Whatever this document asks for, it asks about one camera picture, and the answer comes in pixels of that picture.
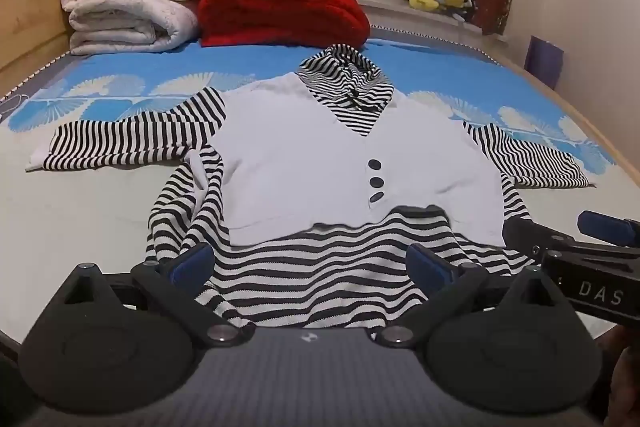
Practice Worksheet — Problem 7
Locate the striped and white sweater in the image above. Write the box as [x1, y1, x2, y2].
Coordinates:
[26, 43, 592, 330]

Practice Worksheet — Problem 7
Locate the red folded blanket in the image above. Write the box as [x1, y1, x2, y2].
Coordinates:
[196, 0, 372, 48]

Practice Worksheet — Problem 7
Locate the blue and white bedsheet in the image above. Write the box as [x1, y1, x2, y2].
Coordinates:
[0, 24, 640, 348]

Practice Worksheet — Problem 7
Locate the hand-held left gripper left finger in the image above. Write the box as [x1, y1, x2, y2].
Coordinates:
[64, 243, 257, 349]

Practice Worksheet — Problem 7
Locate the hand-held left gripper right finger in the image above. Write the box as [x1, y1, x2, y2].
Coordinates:
[366, 244, 562, 350]

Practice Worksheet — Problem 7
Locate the white window sill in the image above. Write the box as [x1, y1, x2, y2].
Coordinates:
[357, 0, 512, 46]

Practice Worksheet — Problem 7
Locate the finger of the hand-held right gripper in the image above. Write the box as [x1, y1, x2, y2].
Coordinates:
[501, 216, 552, 259]
[576, 209, 640, 252]

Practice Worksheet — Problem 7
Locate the white folded quilt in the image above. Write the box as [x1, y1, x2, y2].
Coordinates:
[61, 0, 210, 56]

